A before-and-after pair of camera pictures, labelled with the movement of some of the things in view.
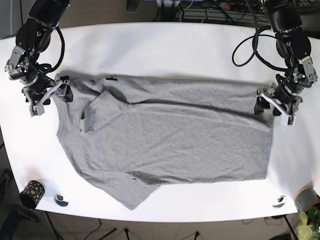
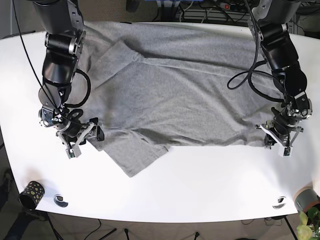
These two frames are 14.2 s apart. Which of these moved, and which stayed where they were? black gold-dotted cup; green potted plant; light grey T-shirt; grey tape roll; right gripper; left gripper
Moved: light grey T-shirt; left gripper; right gripper
Stayed: black gold-dotted cup; green potted plant; grey tape roll
